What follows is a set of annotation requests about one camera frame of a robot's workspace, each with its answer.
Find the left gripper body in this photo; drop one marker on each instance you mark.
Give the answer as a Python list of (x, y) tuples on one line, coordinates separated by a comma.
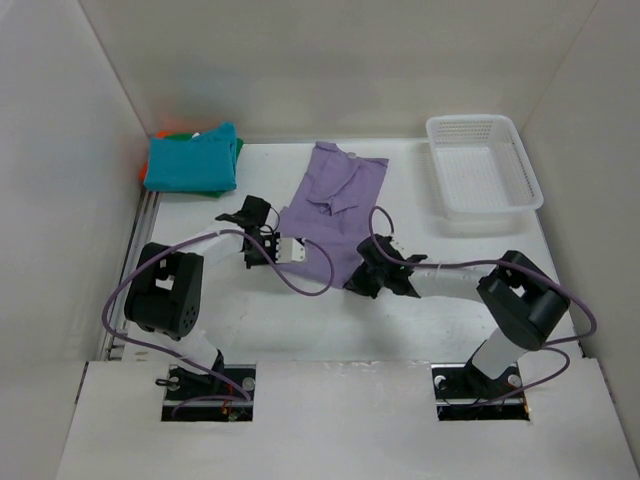
[(255, 242)]

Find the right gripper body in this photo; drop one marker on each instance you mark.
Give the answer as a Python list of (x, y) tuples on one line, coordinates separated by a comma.
[(373, 270)]

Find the lilac t shirt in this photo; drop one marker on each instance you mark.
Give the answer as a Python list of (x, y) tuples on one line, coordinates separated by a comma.
[(331, 208)]

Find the teal t shirt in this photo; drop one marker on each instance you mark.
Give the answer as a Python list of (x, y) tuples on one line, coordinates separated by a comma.
[(205, 163)]

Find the green t shirt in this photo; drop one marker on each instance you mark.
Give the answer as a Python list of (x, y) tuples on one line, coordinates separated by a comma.
[(186, 136)]

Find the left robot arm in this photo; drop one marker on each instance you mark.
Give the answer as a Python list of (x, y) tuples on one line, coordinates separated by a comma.
[(164, 300)]

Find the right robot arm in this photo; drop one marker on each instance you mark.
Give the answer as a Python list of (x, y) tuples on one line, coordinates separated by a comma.
[(525, 308)]

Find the white laundry basket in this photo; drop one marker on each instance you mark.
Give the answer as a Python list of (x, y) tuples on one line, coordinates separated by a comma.
[(482, 167)]

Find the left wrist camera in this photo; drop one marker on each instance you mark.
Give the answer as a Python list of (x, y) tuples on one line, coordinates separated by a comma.
[(290, 250)]

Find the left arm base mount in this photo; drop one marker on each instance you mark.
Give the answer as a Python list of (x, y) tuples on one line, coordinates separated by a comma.
[(190, 397)]

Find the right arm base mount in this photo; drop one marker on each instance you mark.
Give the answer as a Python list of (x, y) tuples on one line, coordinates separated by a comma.
[(464, 395)]

